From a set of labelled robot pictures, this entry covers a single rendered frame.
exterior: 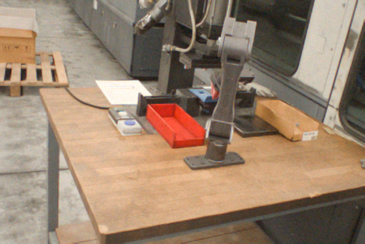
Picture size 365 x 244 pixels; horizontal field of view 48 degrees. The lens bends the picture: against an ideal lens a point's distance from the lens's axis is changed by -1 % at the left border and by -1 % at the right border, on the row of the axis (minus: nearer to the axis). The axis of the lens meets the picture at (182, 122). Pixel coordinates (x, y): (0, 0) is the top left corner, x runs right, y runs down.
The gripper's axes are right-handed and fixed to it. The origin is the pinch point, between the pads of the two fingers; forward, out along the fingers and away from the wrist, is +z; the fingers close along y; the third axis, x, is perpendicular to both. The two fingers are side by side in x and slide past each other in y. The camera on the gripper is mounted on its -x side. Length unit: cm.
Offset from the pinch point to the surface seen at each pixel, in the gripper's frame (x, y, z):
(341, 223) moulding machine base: -59, -51, 29
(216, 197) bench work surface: 24, -47, -15
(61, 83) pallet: 7, 189, 209
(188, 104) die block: 7.6, 2.6, 7.0
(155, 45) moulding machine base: -105, 236, 200
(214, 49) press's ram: 0.0, 13.5, -12.5
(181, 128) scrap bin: 15.0, -9.3, 6.4
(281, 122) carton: -23.9, -15.1, -1.5
